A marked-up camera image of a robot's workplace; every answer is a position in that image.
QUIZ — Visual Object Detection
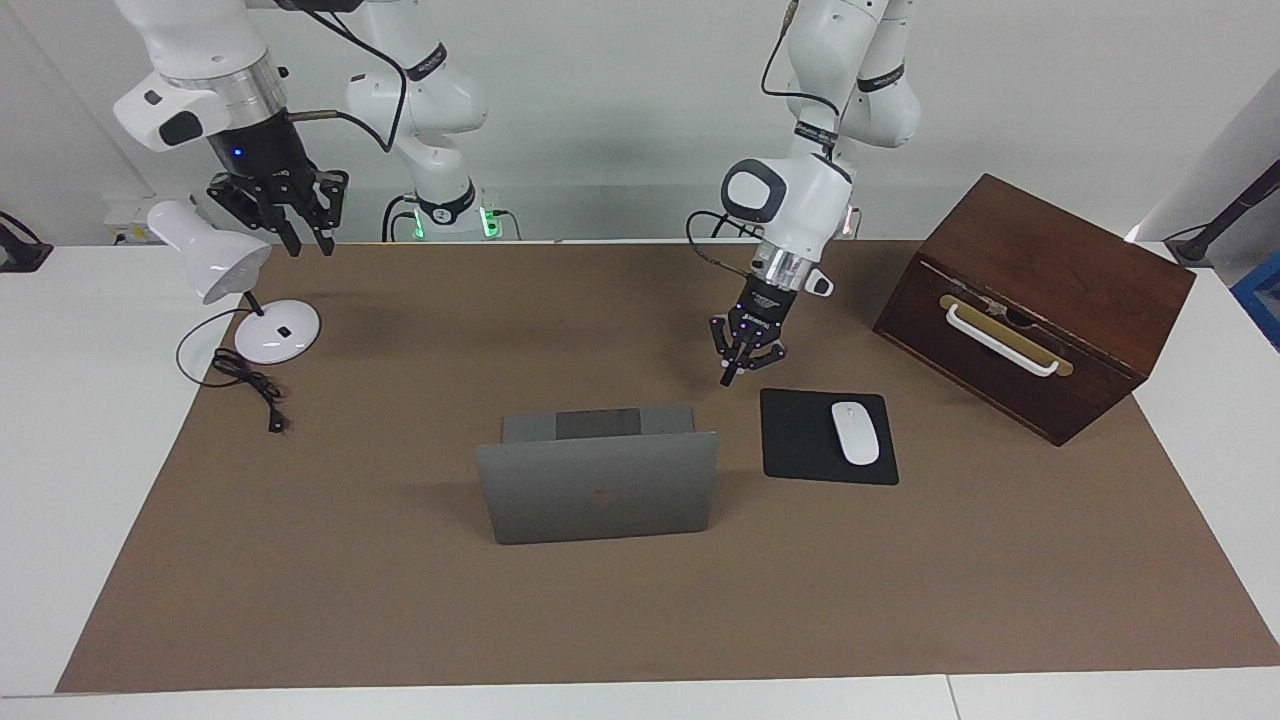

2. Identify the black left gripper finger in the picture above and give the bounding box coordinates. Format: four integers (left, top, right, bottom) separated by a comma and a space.
709, 315, 743, 389
736, 340, 789, 385

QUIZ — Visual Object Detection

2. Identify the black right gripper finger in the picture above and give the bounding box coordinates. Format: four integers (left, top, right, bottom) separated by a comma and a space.
298, 168, 351, 258
206, 176, 303, 259

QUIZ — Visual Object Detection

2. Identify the grey laptop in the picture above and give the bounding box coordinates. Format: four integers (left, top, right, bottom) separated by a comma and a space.
475, 403, 719, 546

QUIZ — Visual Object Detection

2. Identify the black mouse pad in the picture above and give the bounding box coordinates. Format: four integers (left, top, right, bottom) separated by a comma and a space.
759, 388, 900, 487

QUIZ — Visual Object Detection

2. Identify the white computer mouse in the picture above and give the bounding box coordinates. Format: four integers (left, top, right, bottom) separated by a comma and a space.
831, 401, 881, 467

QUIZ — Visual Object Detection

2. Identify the white desk lamp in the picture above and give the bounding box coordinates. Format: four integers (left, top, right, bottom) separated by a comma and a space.
146, 199, 323, 366

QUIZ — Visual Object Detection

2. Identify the white power strip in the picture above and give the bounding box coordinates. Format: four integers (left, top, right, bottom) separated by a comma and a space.
104, 195, 201, 247

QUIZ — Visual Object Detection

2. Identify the dark wooden box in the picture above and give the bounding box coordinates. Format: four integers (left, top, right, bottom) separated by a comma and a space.
872, 173, 1197, 448

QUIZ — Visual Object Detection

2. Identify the brown table mat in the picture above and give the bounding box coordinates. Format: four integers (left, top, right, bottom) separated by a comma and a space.
55, 238, 1280, 694

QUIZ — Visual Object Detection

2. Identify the black tripod stand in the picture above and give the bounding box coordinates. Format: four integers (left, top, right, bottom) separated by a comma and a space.
1165, 160, 1280, 269

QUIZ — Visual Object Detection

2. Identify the blue crate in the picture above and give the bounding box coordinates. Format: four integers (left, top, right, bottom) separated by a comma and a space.
1232, 278, 1280, 351

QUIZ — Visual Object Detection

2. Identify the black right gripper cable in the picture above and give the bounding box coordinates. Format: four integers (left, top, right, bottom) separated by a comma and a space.
285, 0, 411, 154

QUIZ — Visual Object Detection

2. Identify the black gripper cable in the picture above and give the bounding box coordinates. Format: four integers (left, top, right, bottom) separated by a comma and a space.
285, 0, 411, 154
686, 0, 839, 281

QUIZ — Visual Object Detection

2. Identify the black right arm base cable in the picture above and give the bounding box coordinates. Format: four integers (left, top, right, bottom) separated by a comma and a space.
382, 193, 421, 243

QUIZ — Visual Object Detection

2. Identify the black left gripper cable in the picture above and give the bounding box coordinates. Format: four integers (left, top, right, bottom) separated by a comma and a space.
686, 0, 839, 281

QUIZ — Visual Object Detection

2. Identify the black lamp power cable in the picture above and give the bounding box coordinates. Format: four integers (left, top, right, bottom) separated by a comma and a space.
176, 306, 291, 435

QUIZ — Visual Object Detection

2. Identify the white box handle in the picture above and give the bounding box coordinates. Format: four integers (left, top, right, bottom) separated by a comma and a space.
945, 303, 1061, 378

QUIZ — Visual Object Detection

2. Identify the black clamp mount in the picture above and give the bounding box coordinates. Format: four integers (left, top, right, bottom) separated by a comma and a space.
0, 212, 53, 273

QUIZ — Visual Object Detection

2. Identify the brass handle plate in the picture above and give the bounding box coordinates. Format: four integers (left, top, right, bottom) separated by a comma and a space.
938, 294, 1074, 378

